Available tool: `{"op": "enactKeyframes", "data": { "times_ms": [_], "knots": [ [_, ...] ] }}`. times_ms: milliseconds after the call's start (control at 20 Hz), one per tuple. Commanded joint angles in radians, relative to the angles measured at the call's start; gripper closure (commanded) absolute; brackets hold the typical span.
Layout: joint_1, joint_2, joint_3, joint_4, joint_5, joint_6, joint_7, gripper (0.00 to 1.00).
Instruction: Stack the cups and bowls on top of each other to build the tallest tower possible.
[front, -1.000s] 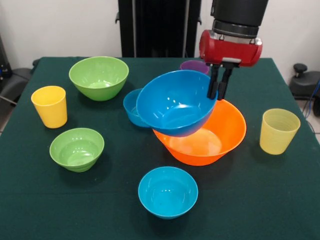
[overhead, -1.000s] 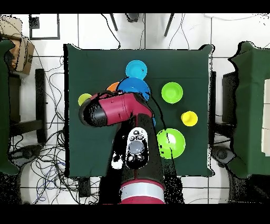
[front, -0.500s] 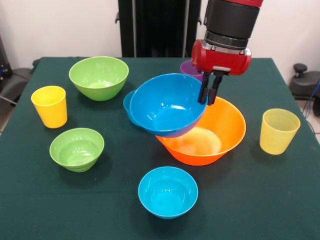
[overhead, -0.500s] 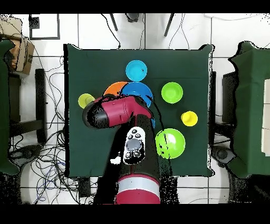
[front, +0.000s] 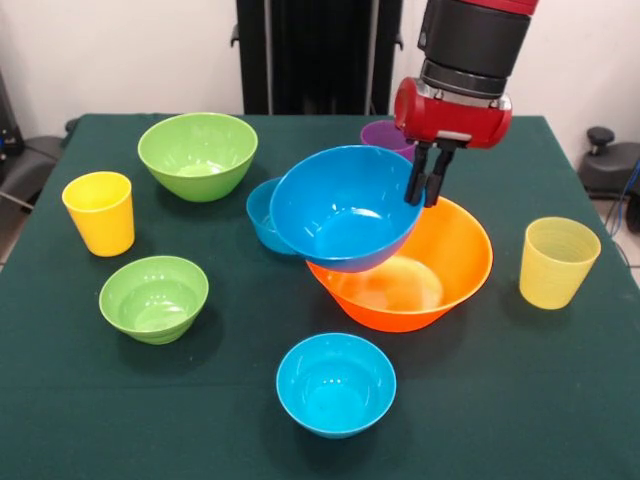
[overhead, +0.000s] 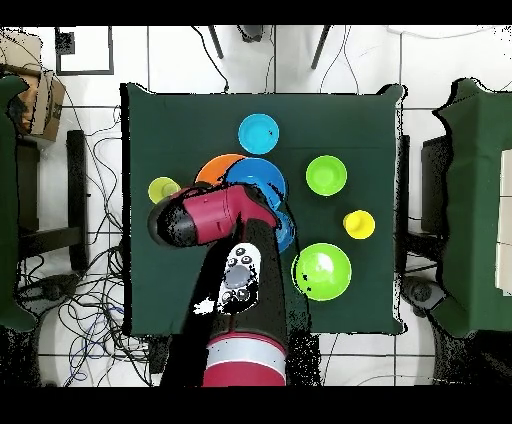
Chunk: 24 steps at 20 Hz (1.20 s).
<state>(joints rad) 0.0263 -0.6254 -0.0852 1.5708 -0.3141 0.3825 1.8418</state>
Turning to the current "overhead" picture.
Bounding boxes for large blue bowl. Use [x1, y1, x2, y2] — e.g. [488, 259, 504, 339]
[224, 156, 288, 210]

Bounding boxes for small ribbed blue bowl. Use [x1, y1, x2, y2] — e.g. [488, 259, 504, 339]
[275, 209, 297, 254]

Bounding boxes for large orange bowl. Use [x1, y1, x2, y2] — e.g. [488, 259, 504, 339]
[194, 153, 247, 187]

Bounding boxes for small cyan bowl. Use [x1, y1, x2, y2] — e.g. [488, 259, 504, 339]
[237, 112, 281, 156]

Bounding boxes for small green bowl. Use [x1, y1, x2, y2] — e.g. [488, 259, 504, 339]
[305, 154, 349, 198]

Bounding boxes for large green bowl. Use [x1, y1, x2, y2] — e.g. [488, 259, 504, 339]
[290, 242, 354, 302]

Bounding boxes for translucent yellow-green cup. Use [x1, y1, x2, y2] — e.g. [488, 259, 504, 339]
[147, 176, 183, 205]

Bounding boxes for opaque yellow cup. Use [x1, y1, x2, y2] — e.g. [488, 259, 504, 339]
[342, 209, 377, 241]

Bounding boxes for dark green tablecloth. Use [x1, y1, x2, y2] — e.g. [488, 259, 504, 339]
[119, 82, 409, 337]

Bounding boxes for black power box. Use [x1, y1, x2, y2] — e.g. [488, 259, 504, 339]
[148, 337, 171, 375]

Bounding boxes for dark grey base foot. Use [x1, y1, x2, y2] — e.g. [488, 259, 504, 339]
[400, 274, 448, 318]
[17, 273, 81, 317]

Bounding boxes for green cloth covered table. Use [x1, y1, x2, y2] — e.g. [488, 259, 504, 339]
[431, 77, 512, 339]
[0, 73, 39, 333]

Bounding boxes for brown cardboard box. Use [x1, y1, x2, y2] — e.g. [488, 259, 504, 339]
[0, 30, 67, 143]

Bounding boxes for white box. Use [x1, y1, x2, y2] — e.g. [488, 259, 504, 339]
[495, 148, 512, 297]

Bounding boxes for tangle of floor cables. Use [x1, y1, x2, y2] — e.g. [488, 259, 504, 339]
[17, 91, 153, 387]

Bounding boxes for black camera tripod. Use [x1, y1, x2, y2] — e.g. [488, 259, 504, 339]
[206, 25, 332, 70]

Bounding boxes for black square floor frame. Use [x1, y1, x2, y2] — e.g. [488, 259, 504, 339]
[54, 25, 115, 76]

